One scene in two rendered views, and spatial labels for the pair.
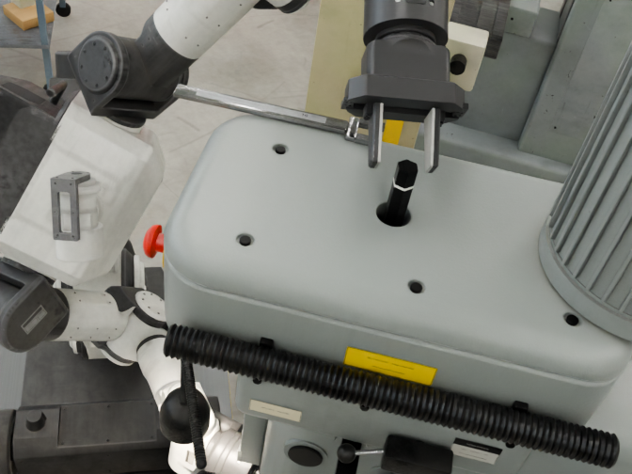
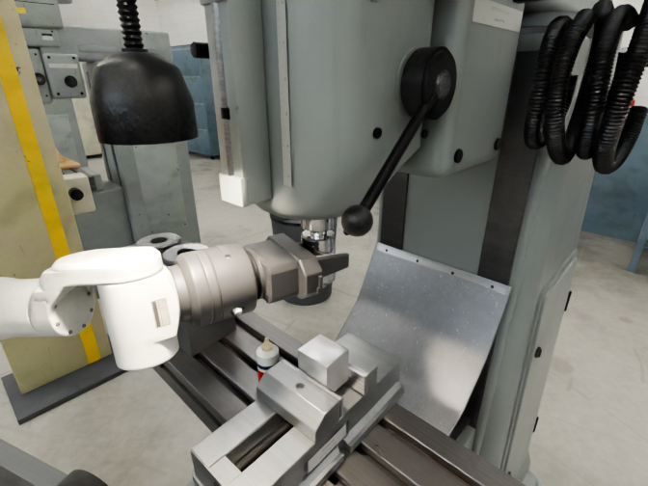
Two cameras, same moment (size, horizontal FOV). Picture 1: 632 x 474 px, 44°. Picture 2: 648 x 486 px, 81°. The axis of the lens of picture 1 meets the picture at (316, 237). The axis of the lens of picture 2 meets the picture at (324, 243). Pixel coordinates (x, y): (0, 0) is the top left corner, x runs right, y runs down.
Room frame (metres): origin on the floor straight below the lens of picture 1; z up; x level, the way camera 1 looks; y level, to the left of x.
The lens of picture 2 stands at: (0.29, 0.29, 1.46)
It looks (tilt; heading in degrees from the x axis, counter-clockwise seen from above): 23 degrees down; 309
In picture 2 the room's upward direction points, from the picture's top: straight up
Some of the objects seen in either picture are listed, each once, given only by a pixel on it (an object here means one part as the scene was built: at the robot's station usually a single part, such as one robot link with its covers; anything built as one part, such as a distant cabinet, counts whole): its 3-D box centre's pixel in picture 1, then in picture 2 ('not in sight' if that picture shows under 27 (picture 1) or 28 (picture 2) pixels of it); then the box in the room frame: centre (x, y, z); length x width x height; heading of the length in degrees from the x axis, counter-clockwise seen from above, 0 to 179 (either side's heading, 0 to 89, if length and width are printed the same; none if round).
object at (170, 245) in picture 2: not in sight; (178, 286); (1.01, -0.08, 1.03); 0.22 x 0.12 x 0.20; 2
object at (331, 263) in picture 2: not in sight; (330, 265); (0.57, -0.06, 1.23); 0.06 x 0.02 x 0.03; 72
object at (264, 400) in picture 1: (393, 345); not in sight; (0.60, -0.12, 1.68); 0.34 x 0.24 x 0.10; 86
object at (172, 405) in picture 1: (184, 410); (143, 95); (0.59, 0.14, 1.45); 0.07 x 0.07 x 0.06
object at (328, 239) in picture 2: not in sight; (318, 236); (0.60, -0.07, 1.26); 0.05 x 0.05 x 0.01
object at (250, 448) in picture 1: (257, 416); (238, 95); (0.61, 0.04, 1.45); 0.04 x 0.04 x 0.21; 86
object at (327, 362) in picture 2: not in sight; (323, 364); (0.59, -0.07, 1.05); 0.06 x 0.05 x 0.06; 178
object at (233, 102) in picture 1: (278, 112); not in sight; (0.73, 0.07, 1.89); 0.24 x 0.04 x 0.01; 87
